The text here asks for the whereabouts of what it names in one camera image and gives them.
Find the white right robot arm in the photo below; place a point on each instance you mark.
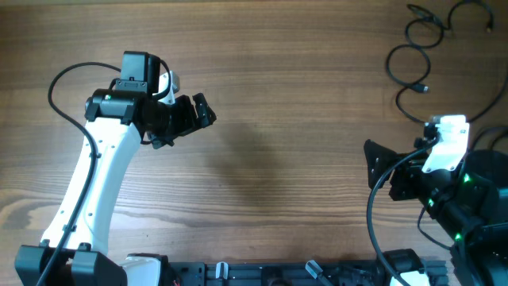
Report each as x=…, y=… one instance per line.
x=469, y=202

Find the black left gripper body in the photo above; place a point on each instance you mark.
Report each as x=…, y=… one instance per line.
x=180, y=119

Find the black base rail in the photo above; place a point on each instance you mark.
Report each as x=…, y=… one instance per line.
x=278, y=274

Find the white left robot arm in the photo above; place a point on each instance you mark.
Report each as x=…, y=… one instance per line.
x=142, y=106

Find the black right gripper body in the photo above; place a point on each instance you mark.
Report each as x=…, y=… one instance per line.
x=399, y=175

